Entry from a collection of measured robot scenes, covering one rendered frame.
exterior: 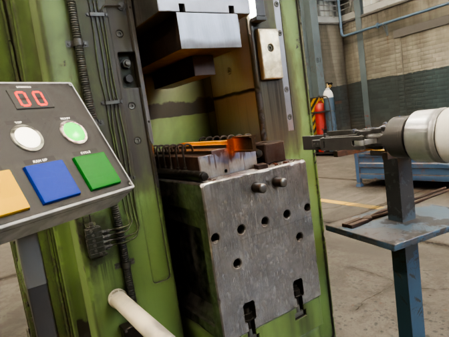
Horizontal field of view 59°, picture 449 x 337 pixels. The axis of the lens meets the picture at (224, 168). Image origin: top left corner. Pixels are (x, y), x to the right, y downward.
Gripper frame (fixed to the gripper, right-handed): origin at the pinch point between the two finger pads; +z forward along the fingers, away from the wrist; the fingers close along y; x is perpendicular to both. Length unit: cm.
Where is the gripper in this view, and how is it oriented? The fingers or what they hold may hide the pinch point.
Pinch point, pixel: (326, 140)
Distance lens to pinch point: 88.9
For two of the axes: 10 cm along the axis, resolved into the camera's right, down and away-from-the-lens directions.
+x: -1.4, -9.8, -1.3
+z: -5.5, -0.3, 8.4
